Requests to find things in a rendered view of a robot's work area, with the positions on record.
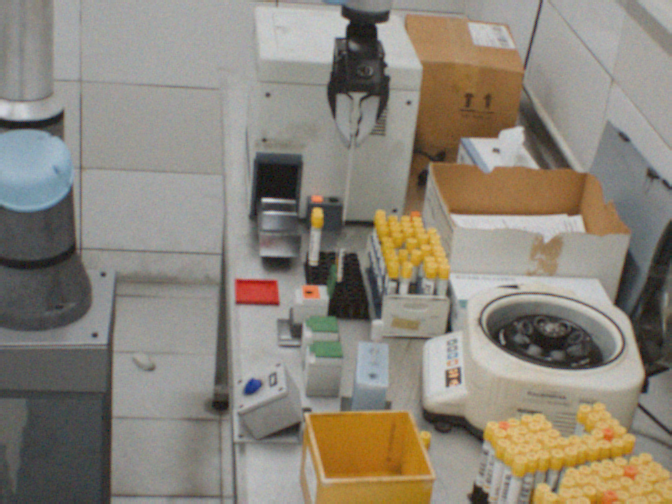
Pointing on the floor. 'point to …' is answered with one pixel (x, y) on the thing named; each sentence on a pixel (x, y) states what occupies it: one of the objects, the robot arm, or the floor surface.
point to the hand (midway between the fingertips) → (352, 142)
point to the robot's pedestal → (56, 446)
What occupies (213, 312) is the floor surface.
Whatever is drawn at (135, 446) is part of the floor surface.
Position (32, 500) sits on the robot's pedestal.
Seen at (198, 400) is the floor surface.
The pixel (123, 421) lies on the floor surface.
